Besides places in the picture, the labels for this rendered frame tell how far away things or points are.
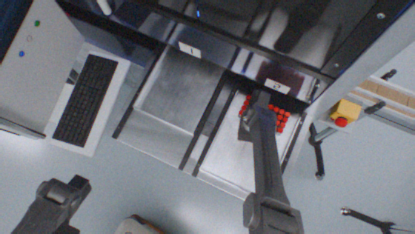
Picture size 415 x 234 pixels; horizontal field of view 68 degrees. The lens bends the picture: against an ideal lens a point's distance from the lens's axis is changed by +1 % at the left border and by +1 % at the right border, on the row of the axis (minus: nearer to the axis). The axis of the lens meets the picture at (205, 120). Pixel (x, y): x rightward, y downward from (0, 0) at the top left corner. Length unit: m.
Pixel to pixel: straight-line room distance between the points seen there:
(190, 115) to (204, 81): 0.16
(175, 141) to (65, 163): 1.22
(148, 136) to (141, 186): 0.92
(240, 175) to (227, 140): 0.14
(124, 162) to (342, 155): 1.45
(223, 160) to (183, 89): 0.33
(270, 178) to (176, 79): 0.71
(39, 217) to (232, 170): 0.68
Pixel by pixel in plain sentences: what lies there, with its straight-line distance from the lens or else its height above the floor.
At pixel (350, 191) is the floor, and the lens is 2.21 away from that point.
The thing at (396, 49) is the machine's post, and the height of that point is 1.43.
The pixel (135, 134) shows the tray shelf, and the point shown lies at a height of 0.88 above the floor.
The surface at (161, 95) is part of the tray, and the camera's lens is 1.23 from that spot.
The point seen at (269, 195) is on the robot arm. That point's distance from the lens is 0.62.
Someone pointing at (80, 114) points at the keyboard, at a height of 0.83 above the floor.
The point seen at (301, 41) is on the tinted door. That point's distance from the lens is 0.85.
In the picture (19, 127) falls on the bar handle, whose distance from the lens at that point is 1.20.
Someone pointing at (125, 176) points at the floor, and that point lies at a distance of 2.11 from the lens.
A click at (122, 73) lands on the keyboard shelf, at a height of 0.80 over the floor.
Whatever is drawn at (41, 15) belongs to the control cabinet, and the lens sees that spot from 1.26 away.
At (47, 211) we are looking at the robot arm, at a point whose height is 1.40.
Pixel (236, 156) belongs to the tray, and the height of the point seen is 0.88.
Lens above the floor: 2.02
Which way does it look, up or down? 75 degrees down
